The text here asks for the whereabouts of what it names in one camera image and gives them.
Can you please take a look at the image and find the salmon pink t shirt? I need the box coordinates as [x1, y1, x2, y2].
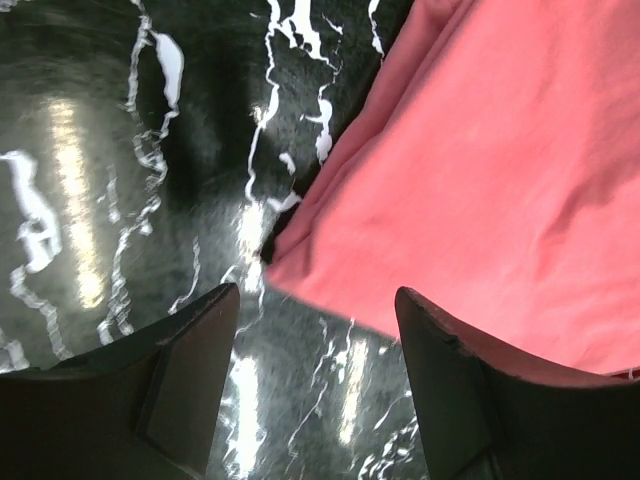
[266, 1, 639, 374]

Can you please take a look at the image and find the black marble pattern mat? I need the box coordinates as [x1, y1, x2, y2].
[1, 1, 427, 479]

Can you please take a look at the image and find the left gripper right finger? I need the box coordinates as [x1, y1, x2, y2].
[395, 287, 639, 479]

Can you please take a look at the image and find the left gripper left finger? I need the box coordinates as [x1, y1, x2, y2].
[49, 282, 242, 479]

